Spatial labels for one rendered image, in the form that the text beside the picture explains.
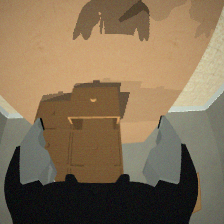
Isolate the brown chest of drawers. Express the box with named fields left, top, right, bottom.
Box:
left=34, top=101, right=124, bottom=175

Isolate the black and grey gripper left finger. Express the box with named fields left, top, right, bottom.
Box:
left=4, top=118, right=57, bottom=224

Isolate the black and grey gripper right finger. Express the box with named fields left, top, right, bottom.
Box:
left=143, top=116, right=198, bottom=224

